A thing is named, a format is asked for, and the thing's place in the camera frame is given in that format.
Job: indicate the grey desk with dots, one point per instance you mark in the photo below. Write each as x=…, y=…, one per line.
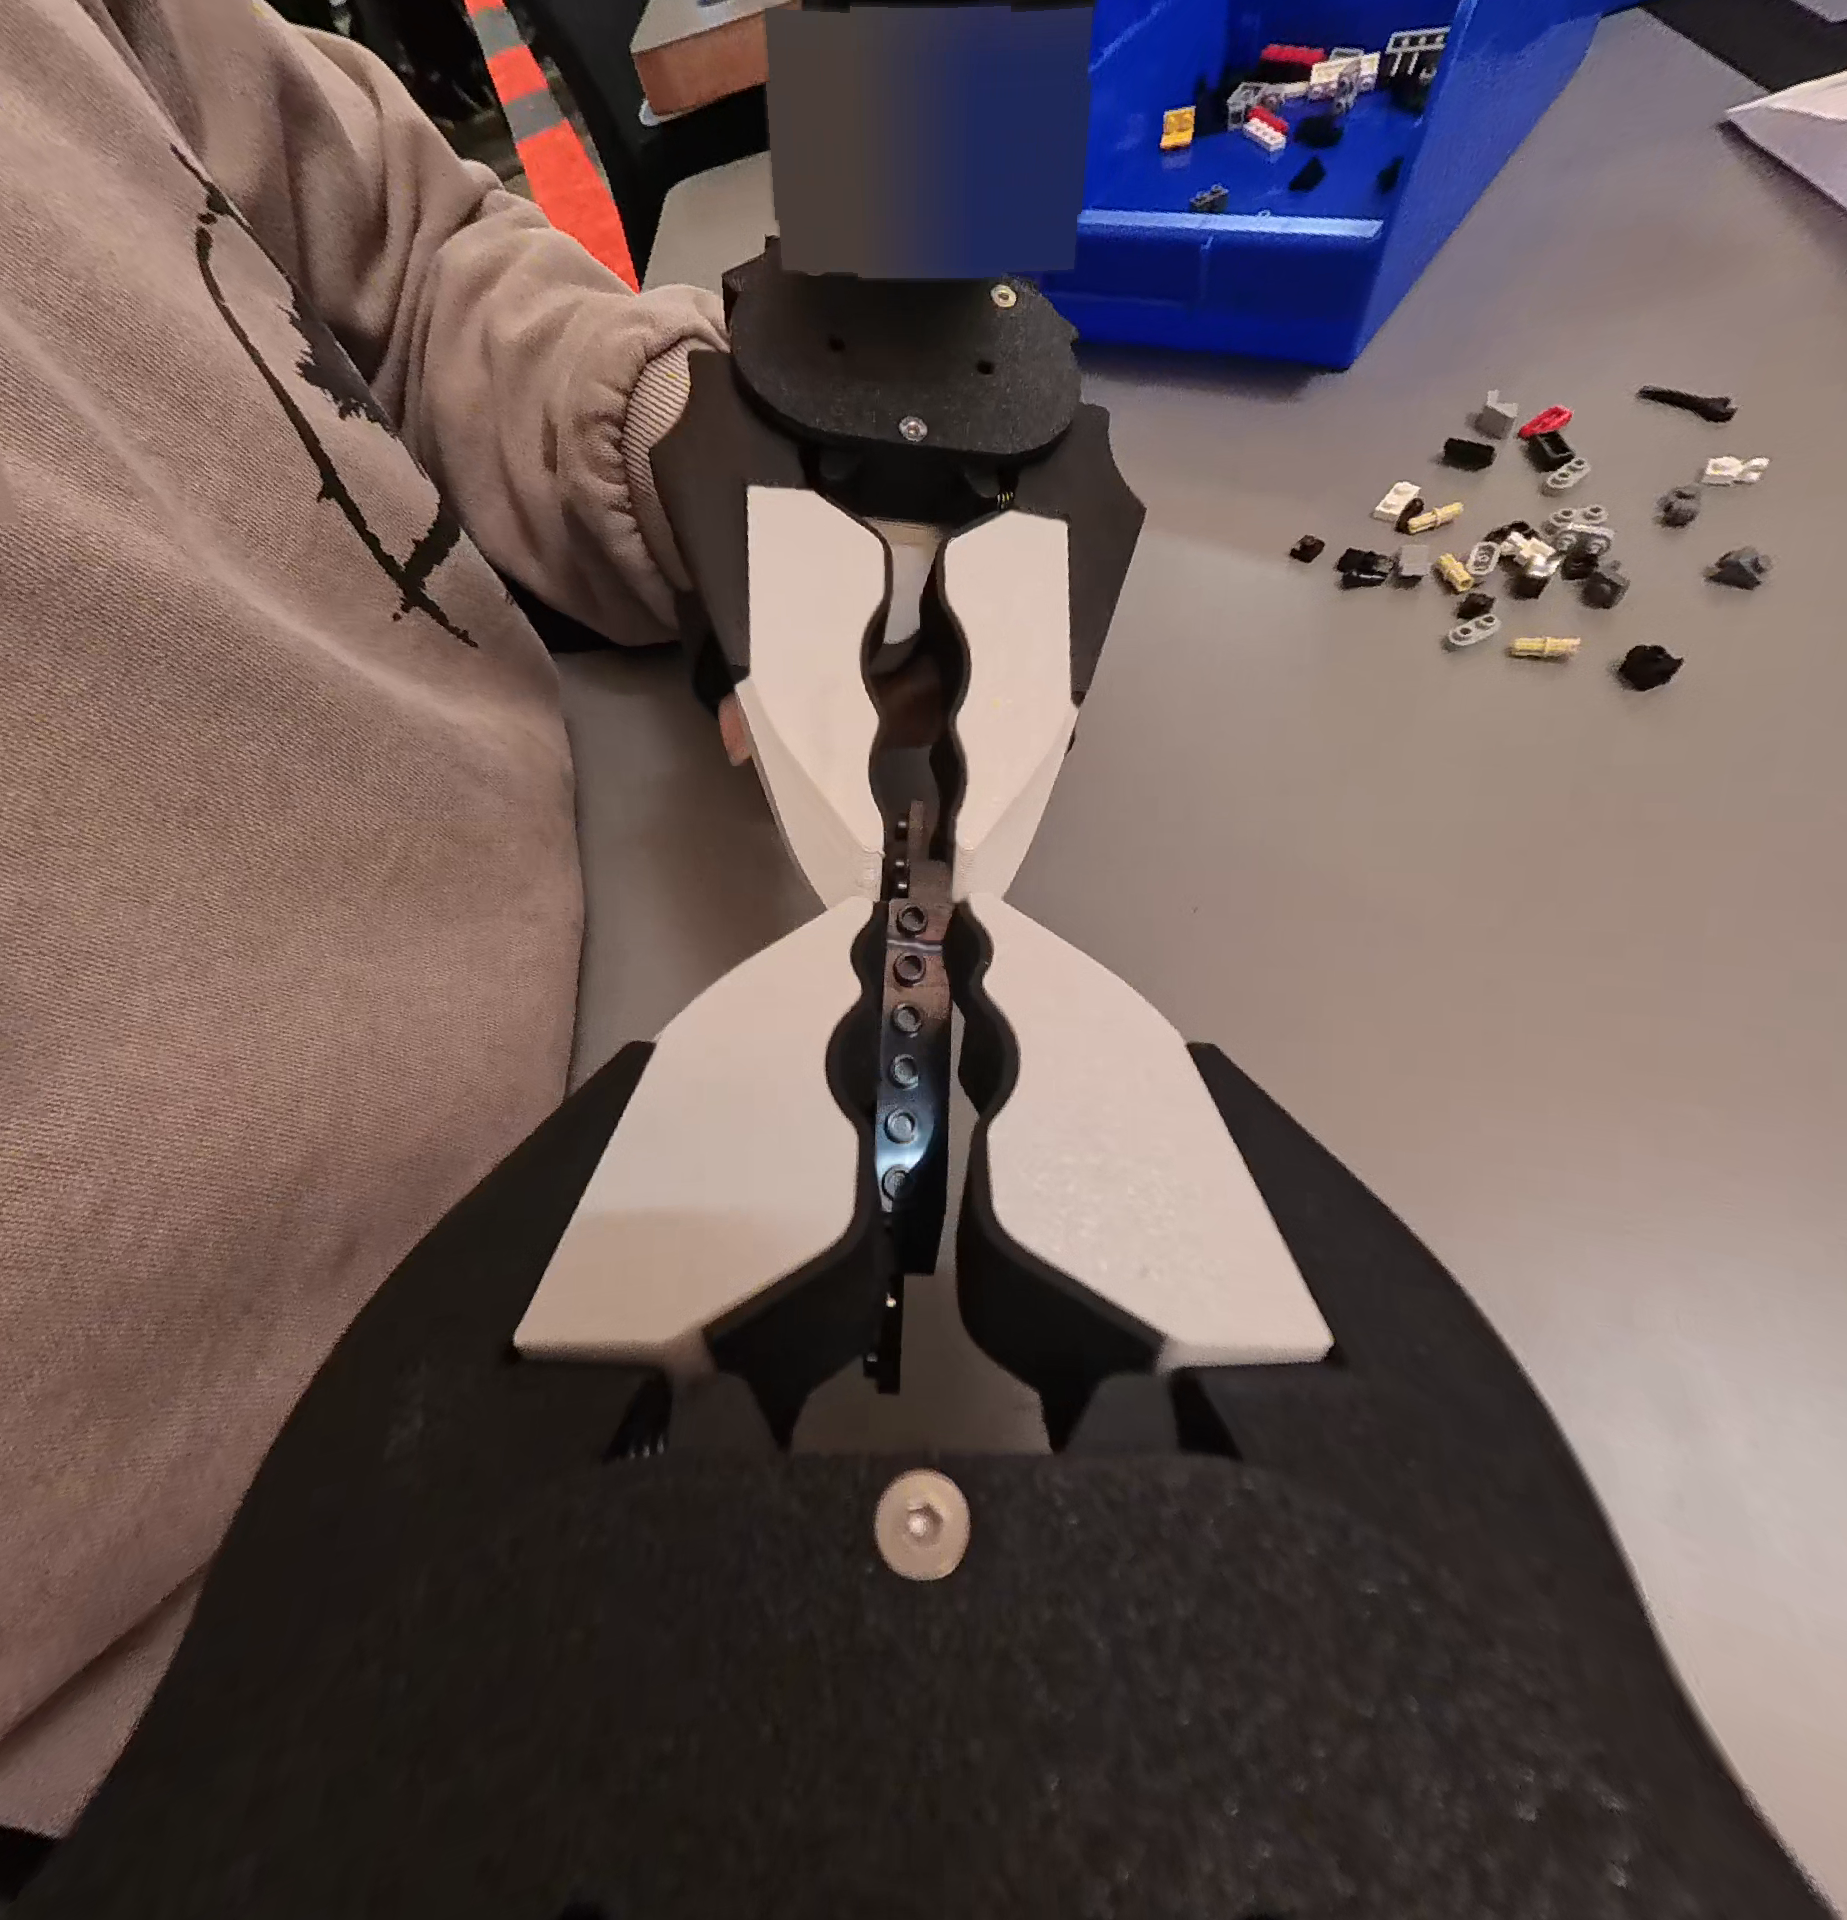
x=1463, y=976

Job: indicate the black toy brick car chassis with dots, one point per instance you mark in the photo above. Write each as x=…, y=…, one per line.
x=911, y=1050

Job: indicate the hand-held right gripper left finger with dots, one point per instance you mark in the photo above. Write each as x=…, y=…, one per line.
x=699, y=1185

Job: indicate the small blue plastic bin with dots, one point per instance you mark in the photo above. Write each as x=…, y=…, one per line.
x=1238, y=286

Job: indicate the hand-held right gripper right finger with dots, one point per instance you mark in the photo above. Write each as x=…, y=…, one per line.
x=1134, y=1185

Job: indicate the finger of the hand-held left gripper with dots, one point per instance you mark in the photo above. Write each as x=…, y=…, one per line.
x=1021, y=676
x=803, y=676

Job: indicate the person's left forearm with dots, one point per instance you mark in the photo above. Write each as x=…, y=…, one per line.
x=563, y=420

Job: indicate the heap of mixed colourful bricks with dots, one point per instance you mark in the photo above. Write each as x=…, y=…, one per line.
x=1268, y=128

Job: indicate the pile of loose toy bricks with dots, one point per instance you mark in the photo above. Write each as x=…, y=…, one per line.
x=1531, y=558

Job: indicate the person's left hand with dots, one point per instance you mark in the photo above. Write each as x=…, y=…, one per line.
x=738, y=727

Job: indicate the black lever brick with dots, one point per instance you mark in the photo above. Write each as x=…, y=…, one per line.
x=1689, y=402

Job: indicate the white paper bag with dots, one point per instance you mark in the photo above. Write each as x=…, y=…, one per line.
x=1824, y=136

